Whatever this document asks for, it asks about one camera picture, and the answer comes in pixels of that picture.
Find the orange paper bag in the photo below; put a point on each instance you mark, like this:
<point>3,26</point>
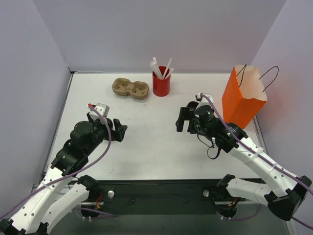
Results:
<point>244,95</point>

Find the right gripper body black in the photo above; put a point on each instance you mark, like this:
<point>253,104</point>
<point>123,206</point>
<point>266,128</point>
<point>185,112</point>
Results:
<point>187,120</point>

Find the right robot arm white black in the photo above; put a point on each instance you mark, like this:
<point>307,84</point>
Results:
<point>281,191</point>

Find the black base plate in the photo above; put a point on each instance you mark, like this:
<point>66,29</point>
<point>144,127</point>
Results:
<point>159,197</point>

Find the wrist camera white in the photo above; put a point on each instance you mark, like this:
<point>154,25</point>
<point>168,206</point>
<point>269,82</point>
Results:
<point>102,109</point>
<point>204,98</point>

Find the wrapped white straw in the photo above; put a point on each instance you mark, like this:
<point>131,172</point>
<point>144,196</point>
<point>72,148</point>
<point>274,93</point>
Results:
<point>169,73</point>
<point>167,68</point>
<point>154,66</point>

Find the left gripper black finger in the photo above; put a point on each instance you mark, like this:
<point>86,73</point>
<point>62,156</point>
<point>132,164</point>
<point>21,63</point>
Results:
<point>118,126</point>
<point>118,135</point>

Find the red straw holder cup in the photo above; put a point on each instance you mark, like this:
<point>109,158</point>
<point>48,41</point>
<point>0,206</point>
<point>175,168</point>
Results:
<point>161,87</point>

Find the brown cardboard cup carrier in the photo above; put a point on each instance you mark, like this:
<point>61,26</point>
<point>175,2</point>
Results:
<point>124,87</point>

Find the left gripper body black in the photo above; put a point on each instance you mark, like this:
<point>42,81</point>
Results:
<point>116,130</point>

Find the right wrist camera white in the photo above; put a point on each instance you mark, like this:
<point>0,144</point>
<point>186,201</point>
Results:
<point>204,98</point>

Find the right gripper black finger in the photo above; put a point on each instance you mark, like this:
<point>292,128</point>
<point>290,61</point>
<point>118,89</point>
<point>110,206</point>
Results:
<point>180,122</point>
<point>186,112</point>

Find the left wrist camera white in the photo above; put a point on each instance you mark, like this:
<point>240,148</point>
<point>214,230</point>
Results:
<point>102,109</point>

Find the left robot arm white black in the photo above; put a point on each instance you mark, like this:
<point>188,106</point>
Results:
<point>42,210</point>

